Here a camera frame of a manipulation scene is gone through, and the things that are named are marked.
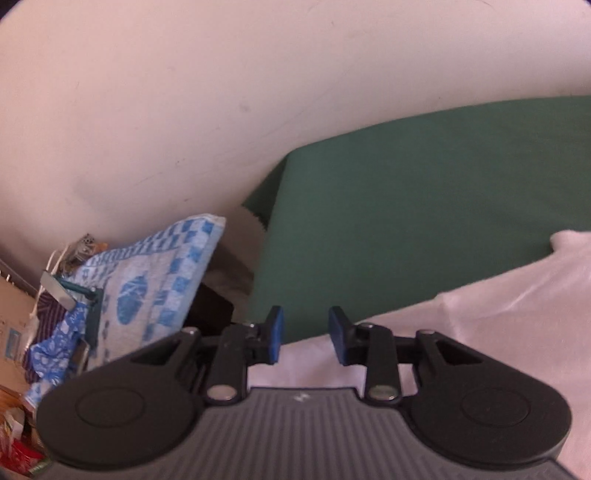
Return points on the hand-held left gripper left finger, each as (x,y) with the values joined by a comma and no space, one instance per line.
(276,334)

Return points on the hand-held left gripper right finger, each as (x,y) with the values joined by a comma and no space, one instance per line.
(336,334)

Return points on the white shirt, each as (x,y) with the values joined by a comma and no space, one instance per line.
(508,300)

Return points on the blue patterned towel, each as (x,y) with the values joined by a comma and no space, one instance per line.
(152,277)

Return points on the dark teal stand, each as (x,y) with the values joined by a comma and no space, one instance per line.
(94,318)

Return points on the small grey rectangular device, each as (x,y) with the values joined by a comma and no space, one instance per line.
(57,290)

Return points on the dark striped cloth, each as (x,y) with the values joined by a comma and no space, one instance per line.
(48,318)

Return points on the cardboard box with blue label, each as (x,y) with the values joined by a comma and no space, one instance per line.
(11,344)

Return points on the red snack packet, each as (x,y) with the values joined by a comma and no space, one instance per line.
(18,452)

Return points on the dark furniture frame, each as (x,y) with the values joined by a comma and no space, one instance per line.
(217,300)

